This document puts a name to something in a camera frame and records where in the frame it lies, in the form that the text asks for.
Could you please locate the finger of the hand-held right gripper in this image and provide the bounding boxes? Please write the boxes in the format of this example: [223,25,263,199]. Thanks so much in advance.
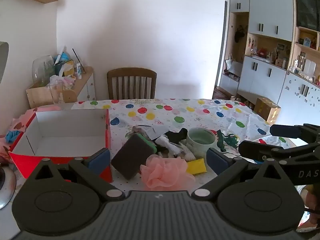
[269,123,320,145]
[238,140,315,165]

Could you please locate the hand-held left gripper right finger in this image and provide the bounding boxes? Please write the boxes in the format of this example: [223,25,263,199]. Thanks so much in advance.
[191,147,299,202]

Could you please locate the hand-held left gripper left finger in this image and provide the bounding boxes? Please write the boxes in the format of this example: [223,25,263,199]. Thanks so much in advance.
[30,148,125,202]

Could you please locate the yellow sponge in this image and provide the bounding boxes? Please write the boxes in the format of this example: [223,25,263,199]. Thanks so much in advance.
[185,158,208,175]

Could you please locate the christmas print apron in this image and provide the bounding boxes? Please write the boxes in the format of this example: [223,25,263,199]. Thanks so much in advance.
[215,129,241,153]

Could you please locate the grey green sponge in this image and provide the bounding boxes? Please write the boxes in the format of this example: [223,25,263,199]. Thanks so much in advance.
[111,133,157,180]

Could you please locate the black cloth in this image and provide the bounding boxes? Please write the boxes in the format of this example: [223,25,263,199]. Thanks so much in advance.
[165,127,188,143]

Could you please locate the white fluffy cloth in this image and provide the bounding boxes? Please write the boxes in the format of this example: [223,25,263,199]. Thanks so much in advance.
[154,134,197,162]

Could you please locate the red cardboard box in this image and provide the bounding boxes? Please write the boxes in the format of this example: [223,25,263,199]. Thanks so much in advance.
[8,108,113,183]

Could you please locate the pink bath pouf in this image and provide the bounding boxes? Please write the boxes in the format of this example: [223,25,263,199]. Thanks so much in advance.
[140,154,196,191]

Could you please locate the person's right hand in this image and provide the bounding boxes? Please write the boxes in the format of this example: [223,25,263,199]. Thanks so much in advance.
[304,185,320,214]

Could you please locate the green mug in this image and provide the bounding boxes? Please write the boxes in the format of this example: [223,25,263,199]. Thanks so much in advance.
[185,127,219,161]

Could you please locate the brown cardboard box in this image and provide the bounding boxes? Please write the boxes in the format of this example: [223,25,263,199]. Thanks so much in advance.
[253,97,281,125]

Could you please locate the small wooden cabinet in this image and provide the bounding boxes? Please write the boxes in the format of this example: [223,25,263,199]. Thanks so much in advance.
[26,66,96,109]

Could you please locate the white paper bag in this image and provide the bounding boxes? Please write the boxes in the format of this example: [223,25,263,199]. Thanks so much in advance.
[226,53,243,75]

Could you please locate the pink heart wrapping paper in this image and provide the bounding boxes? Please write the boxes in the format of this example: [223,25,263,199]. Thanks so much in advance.
[0,105,62,165]

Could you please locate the plastic bag with pink contents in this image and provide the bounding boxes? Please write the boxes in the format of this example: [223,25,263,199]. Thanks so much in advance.
[49,74,77,90]

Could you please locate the blue cloth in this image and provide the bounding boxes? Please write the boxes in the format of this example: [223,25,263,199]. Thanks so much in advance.
[5,129,23,144]

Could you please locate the wooden chair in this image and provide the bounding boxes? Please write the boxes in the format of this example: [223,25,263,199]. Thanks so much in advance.
[107,67,157,100]

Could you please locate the yellow white packet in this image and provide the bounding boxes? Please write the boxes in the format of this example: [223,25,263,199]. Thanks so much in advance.
[61,59,75,77]

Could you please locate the thin black stick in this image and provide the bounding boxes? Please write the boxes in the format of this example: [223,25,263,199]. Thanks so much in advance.
[72,48,87,74]

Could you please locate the dark hanging bag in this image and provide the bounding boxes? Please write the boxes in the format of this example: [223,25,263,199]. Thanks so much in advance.
[234,25,245,43]

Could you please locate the blue round toy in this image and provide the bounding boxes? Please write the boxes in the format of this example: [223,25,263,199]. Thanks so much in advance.
[54,52,72,73]

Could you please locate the white wall cabinet unit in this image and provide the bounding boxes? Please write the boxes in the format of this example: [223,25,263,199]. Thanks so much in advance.
[215,0,320,128]

